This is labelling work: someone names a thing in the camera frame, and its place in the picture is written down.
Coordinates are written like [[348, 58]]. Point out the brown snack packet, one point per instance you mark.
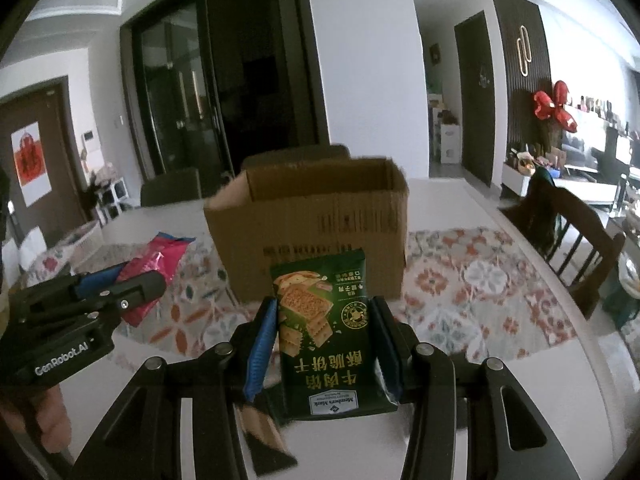
[[260, 430]]

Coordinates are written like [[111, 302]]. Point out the brown cardboard box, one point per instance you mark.
[[310, 220]]

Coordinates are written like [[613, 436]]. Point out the red paper door poster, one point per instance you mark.
[[31, 162]]

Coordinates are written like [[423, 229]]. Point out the dark wooden chair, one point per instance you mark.
[[580, 240]]

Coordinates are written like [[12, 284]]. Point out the wall shelf with bottles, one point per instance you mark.
[[600, 110]]

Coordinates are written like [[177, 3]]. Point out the brown entrance door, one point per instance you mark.
[[60, 160]]

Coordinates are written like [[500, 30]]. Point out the dark interior door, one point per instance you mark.
[[475, 100]]

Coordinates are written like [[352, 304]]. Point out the floral patterned tablecloth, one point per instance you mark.
[[450, 280]]

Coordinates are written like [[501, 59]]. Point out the red foil balloon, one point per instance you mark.
[[552, 102]]

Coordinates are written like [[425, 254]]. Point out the white hallway cabinet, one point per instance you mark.
[[450, 145]]

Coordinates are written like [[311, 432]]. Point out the black glass sliding door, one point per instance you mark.
[[225, 85]]

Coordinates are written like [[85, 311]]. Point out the dark slatted wall panel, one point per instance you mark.
[[542, 50]]

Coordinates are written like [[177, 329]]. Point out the white cube shelf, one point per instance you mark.
[[115, 200]]

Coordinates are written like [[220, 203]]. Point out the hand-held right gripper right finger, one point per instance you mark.
[[386, 355]]

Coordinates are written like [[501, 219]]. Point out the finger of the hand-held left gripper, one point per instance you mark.
[[135, 292], [97, 279]]

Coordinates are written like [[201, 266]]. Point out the loop-shaped wall lamp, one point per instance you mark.
[[524, 50]]

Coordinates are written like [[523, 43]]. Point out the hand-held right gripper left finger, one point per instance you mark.
[[261, 350]]

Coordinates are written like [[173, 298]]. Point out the person's left hand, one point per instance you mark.
[[40, 412]]

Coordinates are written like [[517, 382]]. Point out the dark green upholstered chair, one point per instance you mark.
[[170, 187]]

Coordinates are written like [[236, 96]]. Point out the green cracker snack packet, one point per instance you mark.
[[325, 340]]

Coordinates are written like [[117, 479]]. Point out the pink snack packet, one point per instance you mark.
[[160, 255]]

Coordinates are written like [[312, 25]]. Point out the white low cabinet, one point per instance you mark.
[[575, 182]]

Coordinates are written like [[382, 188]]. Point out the dark garment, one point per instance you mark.
[[542, 210]]

